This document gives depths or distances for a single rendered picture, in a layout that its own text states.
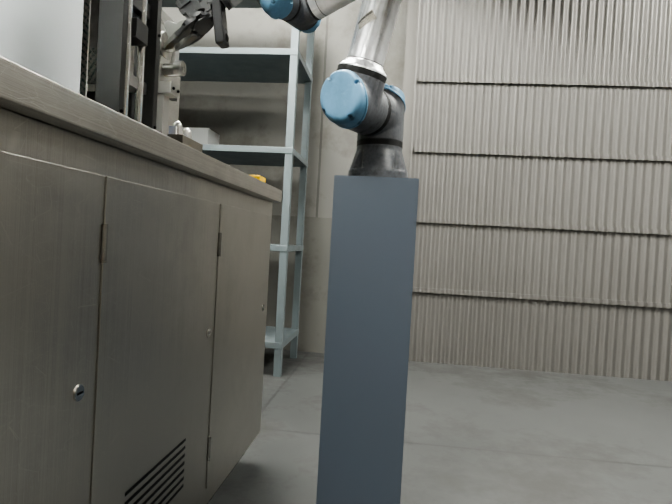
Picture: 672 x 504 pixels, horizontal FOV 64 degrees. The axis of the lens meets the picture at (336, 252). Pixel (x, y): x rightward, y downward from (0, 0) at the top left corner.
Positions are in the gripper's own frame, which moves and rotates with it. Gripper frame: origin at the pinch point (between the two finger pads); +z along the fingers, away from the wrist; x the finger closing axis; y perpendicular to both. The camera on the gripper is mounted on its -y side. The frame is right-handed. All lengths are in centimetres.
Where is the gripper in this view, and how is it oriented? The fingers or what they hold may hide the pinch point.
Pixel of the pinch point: (170, 49)
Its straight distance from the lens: 160.2
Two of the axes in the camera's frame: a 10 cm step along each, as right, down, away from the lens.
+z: -8.0, 6.0, 0.9
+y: -5.9, -8.0, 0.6
